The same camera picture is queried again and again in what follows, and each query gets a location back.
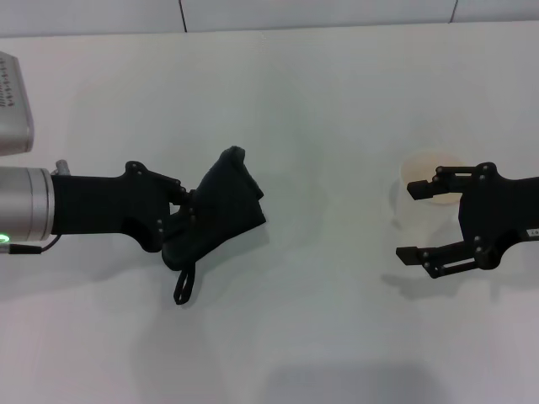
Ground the left arm cable with connector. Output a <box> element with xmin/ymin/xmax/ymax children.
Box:
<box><xmin>0</xmin><ymin>233</ymin><xmax>62</xmax><ymax>256</ymax></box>

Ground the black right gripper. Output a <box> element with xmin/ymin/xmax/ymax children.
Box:
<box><xmin>394</xmin><ymin>162</ymin><xmax>539</xmax><ymax>280</ymax></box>

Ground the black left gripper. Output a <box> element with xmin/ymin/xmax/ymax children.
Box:
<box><xmin>49</xmin><ymin>161</ymin><xmax>195</xmax><ymax>254</ymax></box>

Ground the dark blue rag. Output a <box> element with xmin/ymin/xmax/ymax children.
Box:
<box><xmin>162</xmin><ymin>145</ymin><xmax>270</xmax><ymax>306</ymax></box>

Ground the silver black wrist camera box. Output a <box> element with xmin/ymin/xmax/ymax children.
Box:
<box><xmin>0</xmin><ymin>50</ymin><xmax>35</xmax><ymax>159</ymax></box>

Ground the white paper cup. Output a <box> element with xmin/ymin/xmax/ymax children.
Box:
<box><xmin>389</xmin><ymin>149</ymin><xmax>464</xmax><ymax>228</ymax></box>

